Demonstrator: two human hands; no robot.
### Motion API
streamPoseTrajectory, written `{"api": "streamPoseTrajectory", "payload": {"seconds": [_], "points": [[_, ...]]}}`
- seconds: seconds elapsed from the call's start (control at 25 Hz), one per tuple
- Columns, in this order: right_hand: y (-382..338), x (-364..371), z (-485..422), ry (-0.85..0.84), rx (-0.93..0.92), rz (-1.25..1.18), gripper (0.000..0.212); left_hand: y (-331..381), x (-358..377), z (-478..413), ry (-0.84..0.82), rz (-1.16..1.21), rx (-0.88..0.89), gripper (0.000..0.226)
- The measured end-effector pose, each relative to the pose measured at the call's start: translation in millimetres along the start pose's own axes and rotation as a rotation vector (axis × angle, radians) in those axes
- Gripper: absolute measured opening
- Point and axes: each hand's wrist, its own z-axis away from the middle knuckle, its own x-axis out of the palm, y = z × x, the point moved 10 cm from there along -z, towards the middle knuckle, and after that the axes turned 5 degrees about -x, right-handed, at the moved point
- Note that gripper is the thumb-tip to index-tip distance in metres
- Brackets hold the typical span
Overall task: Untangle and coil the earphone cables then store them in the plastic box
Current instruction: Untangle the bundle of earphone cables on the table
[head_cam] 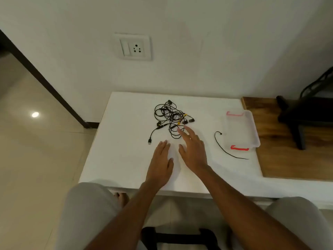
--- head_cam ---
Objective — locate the black television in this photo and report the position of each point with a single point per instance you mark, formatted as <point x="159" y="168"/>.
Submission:
<point x="307" y="111"/>

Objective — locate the person's right forearm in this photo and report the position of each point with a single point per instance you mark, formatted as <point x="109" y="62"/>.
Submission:
<point x="242" y="213"/>

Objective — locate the black door frame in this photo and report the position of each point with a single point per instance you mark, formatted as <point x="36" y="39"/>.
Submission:
<point x="39" y="78"/>

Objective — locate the person's right hand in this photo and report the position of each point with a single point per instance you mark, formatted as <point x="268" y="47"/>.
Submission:
<point x="195" y="153"/>

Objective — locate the clear box with red clips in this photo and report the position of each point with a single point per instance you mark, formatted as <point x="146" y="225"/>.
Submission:
<point x="242" y="130"/>

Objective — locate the person's left foot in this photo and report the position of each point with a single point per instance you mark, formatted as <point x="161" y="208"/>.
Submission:
<point x="122" y="199"/>

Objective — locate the wooden cabinet top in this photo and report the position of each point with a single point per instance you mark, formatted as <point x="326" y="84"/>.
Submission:
<point x="281" y="158"/>

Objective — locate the black stool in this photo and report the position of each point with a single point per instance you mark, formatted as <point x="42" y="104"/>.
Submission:
<point x="182" y="238"/>

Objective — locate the white wall socket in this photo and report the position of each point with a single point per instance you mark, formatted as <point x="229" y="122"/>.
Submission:
<point x="132" y="48"/>

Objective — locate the person's left forearm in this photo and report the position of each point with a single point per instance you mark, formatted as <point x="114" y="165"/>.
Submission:
<point x="125" y="218"/>

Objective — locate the person's left hand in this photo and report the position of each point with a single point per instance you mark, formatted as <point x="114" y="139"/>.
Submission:
<point x="160" y="166"/>

